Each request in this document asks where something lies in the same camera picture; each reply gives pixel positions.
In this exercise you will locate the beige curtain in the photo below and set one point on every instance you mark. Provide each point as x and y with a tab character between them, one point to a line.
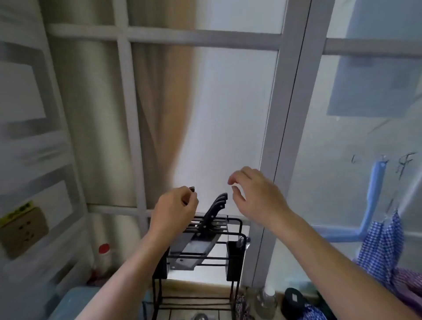
158	115

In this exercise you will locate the small red checked pouch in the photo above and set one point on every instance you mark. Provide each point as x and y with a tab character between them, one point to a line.
240	308

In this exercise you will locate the person's left hand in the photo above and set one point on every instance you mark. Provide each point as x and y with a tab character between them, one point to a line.
171	214

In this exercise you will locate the black cutlery holder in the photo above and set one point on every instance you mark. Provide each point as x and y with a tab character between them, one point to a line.
235	263
161	267

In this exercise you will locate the beige wall socket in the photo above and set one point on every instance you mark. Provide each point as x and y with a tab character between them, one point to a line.
23	234

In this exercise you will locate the light blue lidded container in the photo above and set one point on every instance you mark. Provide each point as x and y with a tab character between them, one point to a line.
76	306

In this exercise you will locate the pale blue sheet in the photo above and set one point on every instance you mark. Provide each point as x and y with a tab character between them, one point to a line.
372	72

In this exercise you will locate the glass jar white lid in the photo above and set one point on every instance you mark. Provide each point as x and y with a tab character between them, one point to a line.
266	305

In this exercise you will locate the person's left forearm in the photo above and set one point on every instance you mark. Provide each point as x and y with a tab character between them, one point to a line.
128	283

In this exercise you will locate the black round jar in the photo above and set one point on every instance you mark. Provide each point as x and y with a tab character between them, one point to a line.
293	303

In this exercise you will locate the blue checked cloth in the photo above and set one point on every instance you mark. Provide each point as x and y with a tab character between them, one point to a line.
379	250

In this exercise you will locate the yellow warning sticker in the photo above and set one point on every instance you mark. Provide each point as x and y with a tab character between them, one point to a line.
14	212

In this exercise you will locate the black metal knife rack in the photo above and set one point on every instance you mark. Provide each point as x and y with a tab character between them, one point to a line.
217	255

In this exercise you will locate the person's right forearm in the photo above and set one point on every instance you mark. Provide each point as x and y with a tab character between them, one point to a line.
329	273

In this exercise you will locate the light blue hanger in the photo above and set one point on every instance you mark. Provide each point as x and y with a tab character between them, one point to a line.
374	197

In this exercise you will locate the red-capped dark sauce bottle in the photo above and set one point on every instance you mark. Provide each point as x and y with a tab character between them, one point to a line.
105	260

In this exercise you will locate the person's right hand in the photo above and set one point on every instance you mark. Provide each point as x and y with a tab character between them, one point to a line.
263	201

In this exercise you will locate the purple checked cloth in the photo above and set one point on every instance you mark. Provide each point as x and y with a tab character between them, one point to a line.
408	283

